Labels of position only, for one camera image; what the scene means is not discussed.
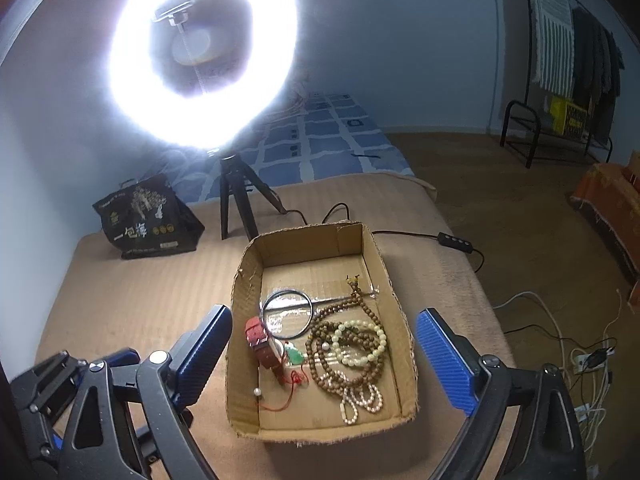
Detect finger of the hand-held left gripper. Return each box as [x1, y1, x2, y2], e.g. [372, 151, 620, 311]
[127, 405, 197, 467]
[10, 347, 142, 428]

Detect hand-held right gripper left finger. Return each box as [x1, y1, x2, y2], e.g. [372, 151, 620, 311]
[57, 304, 233, 480]

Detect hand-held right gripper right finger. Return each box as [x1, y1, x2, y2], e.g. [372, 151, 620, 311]
[416, 308, 586, 480]

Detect red strap wristwatch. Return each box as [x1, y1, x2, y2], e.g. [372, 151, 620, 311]
[244, 315, 287, 372]

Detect cream bead bracelet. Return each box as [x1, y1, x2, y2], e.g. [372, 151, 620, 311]
[332, 321, 389, 367]

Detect green jade pendant red cord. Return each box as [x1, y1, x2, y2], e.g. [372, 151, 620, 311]
[260, 341, 312, 411]

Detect blue bangle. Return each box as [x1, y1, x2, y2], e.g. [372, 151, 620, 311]
[260, 287, 316, 338]

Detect white pearl strand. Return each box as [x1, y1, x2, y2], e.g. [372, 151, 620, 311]
[339, 384, 384, 425]

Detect brown wooden bead necklace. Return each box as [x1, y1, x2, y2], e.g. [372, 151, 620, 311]
[305, 274, 387, 401]

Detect cardboard box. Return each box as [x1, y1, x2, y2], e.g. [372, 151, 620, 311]
[225, 221, 418, 448]

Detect black snack bag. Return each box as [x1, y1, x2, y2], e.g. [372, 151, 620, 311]
[92, 174, 206, 261]

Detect white power strip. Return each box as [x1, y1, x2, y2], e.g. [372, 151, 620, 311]
[570, 349, 615, 374]

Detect black tripod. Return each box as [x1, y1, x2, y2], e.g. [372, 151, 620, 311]
[219, 150, 286, 242]

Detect orange cloth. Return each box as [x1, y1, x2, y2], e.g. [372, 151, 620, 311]
[570, 162, 640, 281]

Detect blue patterned sheet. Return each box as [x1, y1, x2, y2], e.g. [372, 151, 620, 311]
[165, 90, 416, 201]

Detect black clothes rack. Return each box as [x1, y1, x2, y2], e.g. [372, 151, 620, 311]
[500, 0, 626, 168]

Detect yellow box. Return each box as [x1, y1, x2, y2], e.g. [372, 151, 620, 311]
[547, 95, 591, 138]

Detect dark hanging garments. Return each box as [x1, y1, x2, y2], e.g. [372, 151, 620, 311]
[572, 7, 626, 146]

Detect white striped hanging garment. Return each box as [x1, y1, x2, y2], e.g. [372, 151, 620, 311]
[527, 0, 576, 97]

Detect phone clamp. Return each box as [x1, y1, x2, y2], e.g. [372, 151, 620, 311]
[154, 0, 201, 28]

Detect black cable with controller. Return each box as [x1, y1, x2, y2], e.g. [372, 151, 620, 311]
[280, 202, 486, 273]

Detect power strip with cables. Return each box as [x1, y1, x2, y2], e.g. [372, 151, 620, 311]
[492, 287, 632, 463]

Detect ring light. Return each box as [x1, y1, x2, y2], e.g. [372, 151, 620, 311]
[107, 0, 298, 151]

